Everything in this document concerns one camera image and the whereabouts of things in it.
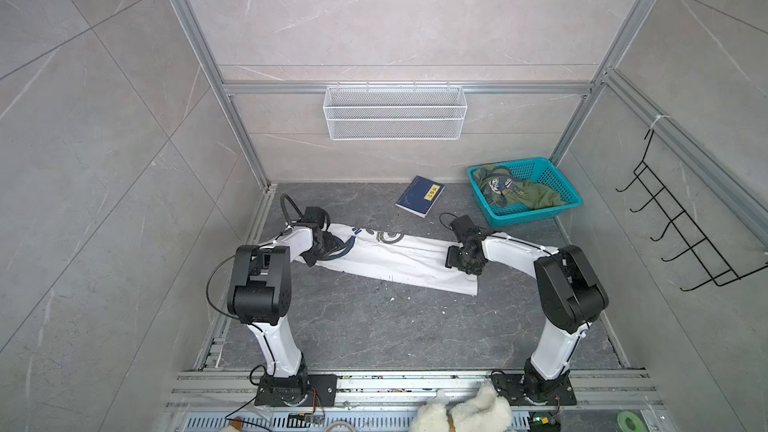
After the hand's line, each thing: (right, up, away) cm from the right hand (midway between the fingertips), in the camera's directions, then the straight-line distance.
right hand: (455, 261), depth 97 cm
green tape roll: (+36, -34, -28) cm, 56 cm away
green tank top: (+20, +25, +12) cm, 34 cm away
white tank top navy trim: (-18, +2, 0) cm, 18 cm away
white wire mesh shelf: (-20, +50, +3) cm, 54 cm away
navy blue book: (-10, +22, +17) cm, 30 cm away
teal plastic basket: (+38, +33, +20) cm, 55 cm away
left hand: (-44, +5, +2) cm, 44 cm away
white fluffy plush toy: (-1, -26, -35) cm, 44 cm away
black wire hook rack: (+46, +5, -37) cm, 59 cm away
